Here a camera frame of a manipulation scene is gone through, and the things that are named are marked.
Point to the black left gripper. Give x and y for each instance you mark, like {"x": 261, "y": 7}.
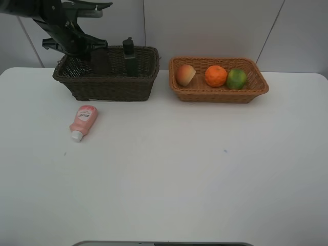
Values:
{"x": 68, "y": 39}

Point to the translucent purple cup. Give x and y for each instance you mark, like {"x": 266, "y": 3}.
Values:
{"x": 100, "y": 62}

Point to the black pump bottle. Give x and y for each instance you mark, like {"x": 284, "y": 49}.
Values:
{"x": 130, "y": 57}

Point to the orange mandarin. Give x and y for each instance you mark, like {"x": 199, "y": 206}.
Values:
{"x": 216, "y": 76}

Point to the green citrus fruit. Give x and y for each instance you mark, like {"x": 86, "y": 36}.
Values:
{"x": 236, "y": 79}

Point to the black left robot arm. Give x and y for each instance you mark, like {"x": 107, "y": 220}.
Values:
{"x": 59, "y": 20}

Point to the dark brown wicker basket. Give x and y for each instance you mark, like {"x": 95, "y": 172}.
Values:
{"x": 78, "y": 76}

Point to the pink squeeze bottle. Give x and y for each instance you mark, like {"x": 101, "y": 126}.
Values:
{"x": 84, "y": 119}

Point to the tan wicker basket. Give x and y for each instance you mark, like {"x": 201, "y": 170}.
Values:
{"x": 199, "y": 91}

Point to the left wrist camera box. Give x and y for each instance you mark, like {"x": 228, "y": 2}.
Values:
{"x": 76, "y": 9}

